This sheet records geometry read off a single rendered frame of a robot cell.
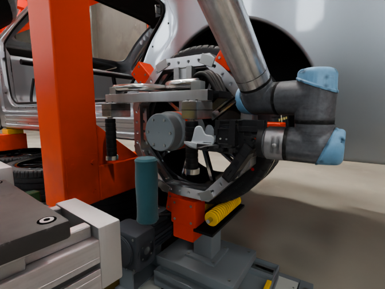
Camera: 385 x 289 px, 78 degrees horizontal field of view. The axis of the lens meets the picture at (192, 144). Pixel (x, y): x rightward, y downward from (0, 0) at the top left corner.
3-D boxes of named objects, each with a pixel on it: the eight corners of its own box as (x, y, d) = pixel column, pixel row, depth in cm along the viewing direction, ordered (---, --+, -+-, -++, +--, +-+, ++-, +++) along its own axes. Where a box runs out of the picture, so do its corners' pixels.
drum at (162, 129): (207, 147, 94) (207, 110, 92) (175, 155, 76) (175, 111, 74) (179, 144, 102) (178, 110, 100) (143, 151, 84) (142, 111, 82)
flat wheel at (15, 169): (-19, 199, 174) (-24, 168, 171) (48, 175, 238) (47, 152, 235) (61, 206, 163) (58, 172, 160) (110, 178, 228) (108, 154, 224)
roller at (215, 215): (243, 204, 112) (243, 192, 111) (214, 231, 88) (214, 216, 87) (231, 202, 115) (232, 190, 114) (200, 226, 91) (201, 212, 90)
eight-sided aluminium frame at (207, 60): (255, 206, 86) (261, 49, 78) (248, 213, 81) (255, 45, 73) (145, 182, 115) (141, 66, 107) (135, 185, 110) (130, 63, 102)
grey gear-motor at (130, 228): (190, 258, 136) (190, 200, 131) (136, 310, 101) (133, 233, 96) (165, 248, 146) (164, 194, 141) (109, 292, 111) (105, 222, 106)
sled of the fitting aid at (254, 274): (278, 280, 118) (279, 262, 117) (255, 339, 88) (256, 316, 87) (193, 249, 145) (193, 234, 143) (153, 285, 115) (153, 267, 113)
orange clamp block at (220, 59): (236, 74, 85) (251, 51, 81) (228, 71, 79) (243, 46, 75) (222, 64, 88) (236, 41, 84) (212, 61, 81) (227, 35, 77)
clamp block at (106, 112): (131, 116, 88) (130, 102, 87) (111, 117, 80) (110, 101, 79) (122, 116, 90) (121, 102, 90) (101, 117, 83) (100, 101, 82)
